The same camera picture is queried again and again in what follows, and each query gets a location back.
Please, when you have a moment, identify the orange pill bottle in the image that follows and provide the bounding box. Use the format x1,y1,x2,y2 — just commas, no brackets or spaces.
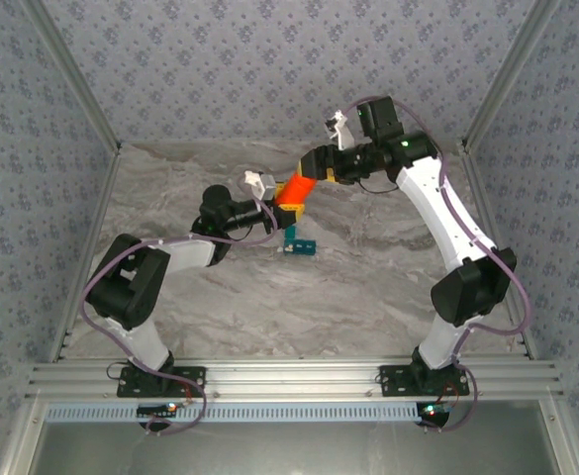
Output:
273,170,319,209

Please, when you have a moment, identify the teal weekly pill organizer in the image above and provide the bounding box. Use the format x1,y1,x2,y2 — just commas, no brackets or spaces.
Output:
281,223,319,257

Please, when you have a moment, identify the grey metal sheet panel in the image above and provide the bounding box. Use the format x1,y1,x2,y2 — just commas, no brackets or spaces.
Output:
26,420,562,475

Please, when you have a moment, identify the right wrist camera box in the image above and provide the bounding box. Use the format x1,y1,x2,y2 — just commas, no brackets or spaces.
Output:
324,109,353,149

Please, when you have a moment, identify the aluminium table side rail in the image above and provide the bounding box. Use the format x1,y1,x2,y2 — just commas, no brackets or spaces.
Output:
48,145,122,362
458,146,538,360

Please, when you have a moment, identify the aluminium corner post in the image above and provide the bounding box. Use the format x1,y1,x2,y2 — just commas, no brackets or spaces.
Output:
460,0,563,154
19,0,123,154

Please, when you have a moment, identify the aluminium mounting rail beam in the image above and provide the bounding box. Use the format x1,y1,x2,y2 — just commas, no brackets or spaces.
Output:
24,359,565,401

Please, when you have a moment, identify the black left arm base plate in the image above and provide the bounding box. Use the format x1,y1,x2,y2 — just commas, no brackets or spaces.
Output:
116,365,207,398

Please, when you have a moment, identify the slotted grey cable duct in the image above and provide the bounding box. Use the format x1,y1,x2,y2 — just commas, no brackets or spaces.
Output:
44,401,422,425

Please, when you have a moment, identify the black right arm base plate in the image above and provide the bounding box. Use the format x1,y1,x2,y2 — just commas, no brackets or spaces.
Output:
378,364,470,398

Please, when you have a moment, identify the aluminium lower frame rail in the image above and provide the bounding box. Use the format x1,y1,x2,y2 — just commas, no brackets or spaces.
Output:
0,399,48,475
538,399,579,475

